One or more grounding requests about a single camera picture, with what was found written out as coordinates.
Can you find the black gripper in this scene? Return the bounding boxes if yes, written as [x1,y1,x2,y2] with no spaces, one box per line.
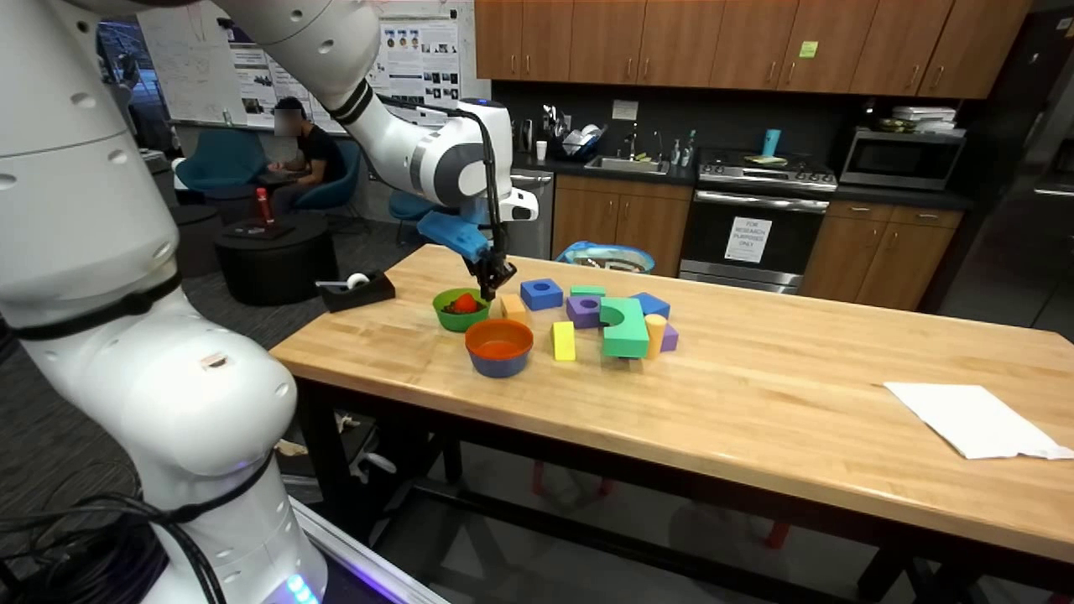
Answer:
[465,246,520,306]

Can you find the orange plastic bowl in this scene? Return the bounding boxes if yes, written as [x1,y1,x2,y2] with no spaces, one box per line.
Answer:
[463,315,536,363]

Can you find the green plastic bowl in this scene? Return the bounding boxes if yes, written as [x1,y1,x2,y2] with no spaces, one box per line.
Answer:
[428,287,497,337]

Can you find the white robot base platform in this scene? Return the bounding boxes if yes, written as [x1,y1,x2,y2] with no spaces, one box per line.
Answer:
[277,497,448,604]

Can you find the blue plastic bowl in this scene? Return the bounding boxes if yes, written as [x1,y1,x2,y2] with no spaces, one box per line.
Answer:
[465,347,535,384]

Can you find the blue square block with hole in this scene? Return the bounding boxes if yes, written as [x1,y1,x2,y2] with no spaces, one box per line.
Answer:
[516,275,566,314]

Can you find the grey dishwasher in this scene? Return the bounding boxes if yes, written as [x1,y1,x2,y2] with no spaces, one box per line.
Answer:
[506,166,558,262]

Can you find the yellow wedge block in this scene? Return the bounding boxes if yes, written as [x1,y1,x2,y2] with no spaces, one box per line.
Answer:
[548,319,580,365]

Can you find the purple block with hole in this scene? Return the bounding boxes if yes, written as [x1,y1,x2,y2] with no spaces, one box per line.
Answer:
[564,293,608,331]

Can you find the light blue chair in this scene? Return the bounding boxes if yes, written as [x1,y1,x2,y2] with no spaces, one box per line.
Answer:
[552,240,661,280]

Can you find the teal armchair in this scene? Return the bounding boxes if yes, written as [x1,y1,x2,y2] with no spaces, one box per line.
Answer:
[386,188,448,230]
[175,124,271,204]

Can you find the black tape dispenser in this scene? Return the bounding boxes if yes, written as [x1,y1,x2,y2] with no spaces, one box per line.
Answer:
[311,269,399,315]

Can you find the green arch foam block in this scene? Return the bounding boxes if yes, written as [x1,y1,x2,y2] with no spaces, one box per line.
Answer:
[598,293,651,363]

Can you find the wide wooden base cabinet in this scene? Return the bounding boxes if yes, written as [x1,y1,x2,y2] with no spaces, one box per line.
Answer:
[549,173,693,280]

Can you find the blue flat block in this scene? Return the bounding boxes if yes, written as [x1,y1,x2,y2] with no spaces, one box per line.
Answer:
[631,288,676,321]

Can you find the steel kitchen sink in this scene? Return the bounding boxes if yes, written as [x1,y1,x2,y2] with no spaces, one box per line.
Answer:
[585,150,676,183]

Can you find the seated person in black shirt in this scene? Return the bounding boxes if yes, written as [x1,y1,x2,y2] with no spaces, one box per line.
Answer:
[266,93,349,215]

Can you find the black round ottoman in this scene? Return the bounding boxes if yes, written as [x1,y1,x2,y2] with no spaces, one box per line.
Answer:
[211,211,338,310]

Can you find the red bottle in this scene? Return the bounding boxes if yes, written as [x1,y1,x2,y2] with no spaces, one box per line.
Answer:
[252,183,277,231]

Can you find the white printed notice sheet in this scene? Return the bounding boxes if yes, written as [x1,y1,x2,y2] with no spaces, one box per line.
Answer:
[723,215,776,269]

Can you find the stainless steel oven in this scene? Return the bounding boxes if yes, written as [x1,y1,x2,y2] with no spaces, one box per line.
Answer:
[679,150,842,297]

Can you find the narrow wooden base cabinet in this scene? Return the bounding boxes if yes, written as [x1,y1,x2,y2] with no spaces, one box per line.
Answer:
[801,199,966,314]

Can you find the black microwave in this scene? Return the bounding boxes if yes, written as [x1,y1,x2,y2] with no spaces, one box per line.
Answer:
[836,124,971,196]

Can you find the white bowls stack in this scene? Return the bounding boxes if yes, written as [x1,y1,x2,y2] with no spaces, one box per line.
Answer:
[889,104,961,133]

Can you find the white paper sheet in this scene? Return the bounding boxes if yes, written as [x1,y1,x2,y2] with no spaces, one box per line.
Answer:
[881,381,1074,462]

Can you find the stainless steel refrigerator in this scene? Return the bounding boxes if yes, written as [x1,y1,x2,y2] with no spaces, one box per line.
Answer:
[934,10,1074,339]

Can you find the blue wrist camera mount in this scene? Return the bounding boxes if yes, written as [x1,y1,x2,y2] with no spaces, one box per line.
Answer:
[412,204,497,264]

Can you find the black metal table frame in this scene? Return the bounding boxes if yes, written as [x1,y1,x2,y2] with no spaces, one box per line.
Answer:
[296,381,1074,604]

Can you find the white wall poster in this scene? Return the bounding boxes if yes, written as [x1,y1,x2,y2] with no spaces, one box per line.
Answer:
[371,0,465,110]

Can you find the wooden wall cabinets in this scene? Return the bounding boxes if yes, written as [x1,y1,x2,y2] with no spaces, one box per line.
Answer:
[473,0,1035,101]

